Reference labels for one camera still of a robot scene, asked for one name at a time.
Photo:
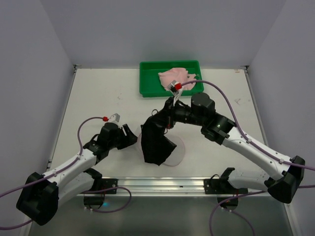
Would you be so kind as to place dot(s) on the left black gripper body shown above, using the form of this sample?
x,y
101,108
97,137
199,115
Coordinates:
x,y
124,136

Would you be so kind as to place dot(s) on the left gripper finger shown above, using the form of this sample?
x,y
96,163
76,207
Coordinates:
x,y
128,133
126,141

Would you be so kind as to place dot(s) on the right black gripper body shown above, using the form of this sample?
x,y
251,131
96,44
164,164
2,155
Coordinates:
x,y
170,108

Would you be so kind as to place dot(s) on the black bra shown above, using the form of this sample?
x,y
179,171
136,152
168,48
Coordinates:
x,y
156,147

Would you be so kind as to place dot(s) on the pink bra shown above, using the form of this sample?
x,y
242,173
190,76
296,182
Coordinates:
x,y
178,74

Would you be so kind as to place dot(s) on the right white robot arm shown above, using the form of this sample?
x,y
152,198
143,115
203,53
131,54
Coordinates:
x,y
279,175

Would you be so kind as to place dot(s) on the green plastic tray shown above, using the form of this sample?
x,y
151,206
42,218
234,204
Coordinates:
x,y
149,82

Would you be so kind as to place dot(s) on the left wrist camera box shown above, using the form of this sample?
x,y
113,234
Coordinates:
x,y
115,118

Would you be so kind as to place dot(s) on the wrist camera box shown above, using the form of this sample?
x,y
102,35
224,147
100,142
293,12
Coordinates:
x,y
115,118
176,89

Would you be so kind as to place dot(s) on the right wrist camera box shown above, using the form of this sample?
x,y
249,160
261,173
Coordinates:
x,y
176,89

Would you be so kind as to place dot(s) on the aluminium mounting rail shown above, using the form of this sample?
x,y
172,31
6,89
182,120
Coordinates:
x,y
163,185

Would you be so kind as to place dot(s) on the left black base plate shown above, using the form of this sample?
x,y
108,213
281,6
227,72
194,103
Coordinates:
x,y
103,186

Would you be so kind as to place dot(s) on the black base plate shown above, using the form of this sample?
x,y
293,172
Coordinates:
x,y
218,185
103,186

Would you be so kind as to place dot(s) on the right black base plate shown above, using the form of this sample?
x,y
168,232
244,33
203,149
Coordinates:
x,y
218,185

